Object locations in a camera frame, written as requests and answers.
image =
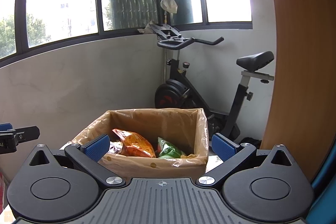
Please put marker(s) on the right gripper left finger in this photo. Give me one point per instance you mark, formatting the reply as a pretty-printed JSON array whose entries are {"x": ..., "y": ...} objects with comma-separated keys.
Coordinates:
[{"x": 85, "y": 158}]

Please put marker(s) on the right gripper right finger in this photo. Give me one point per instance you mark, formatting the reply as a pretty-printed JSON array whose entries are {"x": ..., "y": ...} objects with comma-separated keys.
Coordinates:
[{"x": 234, "y": 157}]

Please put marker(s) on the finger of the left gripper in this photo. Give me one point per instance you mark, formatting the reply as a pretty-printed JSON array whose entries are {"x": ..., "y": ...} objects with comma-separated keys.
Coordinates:
[{"x": 11, "y": 137}]

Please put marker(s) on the orange snack bag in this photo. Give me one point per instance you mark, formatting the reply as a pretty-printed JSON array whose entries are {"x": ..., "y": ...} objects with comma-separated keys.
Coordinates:
[{"x": 134, "y": 144}]

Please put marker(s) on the brown cardboard box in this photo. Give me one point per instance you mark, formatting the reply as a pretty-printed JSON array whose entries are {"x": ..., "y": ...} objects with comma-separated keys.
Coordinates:
[{"x": 185, "y": 128}]

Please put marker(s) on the green chip bag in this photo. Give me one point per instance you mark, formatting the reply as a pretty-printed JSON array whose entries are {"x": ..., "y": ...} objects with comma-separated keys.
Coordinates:
[{"x": 167, "y": 150}]

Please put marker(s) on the wooden headboard panel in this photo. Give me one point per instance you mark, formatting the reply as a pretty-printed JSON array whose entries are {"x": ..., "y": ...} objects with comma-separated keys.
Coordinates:
[{"x": 302, "y": 112}]

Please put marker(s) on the black exercise bike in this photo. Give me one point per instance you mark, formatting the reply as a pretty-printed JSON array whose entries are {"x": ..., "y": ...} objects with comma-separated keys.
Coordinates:
[{"x": 215, "y": 74}]

